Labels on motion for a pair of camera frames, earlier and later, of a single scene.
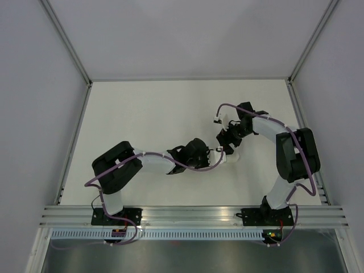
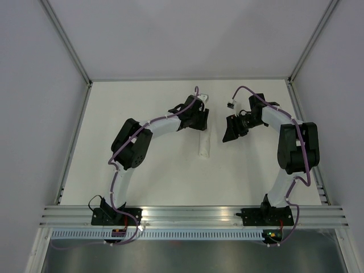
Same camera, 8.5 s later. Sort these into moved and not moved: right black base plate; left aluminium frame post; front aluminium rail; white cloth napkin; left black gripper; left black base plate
Moved: left black gripper; white cloth napkin
Not moved: right black base plate; left black base plate; left aluminium frame post; front aluminium rail
